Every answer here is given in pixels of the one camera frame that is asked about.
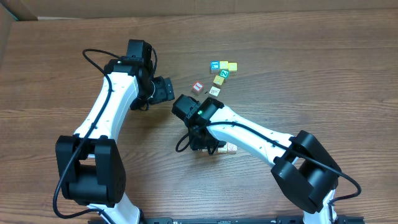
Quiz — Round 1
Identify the white dotted wooden block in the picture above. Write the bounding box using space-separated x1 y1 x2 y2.
218 146 228 154

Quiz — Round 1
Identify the red Q letter block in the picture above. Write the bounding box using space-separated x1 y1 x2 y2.
227 142 238 154

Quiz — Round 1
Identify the red I letter block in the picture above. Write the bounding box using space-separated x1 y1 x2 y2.
192 82 205 95

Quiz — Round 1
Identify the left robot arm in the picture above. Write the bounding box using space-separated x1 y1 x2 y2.
52 39 175 223

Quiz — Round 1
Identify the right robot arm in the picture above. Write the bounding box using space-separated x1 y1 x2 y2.
172 95 341 223

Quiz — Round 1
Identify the white picture block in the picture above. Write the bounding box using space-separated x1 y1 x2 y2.
208 86 221 98

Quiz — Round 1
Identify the blue letter block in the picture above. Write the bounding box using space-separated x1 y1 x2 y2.
210 61 220 73

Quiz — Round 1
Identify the green Z letter block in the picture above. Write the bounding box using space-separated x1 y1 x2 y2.
219 70 230 80

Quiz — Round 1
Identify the pale yellow block top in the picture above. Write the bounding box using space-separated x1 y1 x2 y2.
220 61 229 70

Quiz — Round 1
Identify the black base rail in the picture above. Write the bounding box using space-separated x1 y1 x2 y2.
88 216 365 224

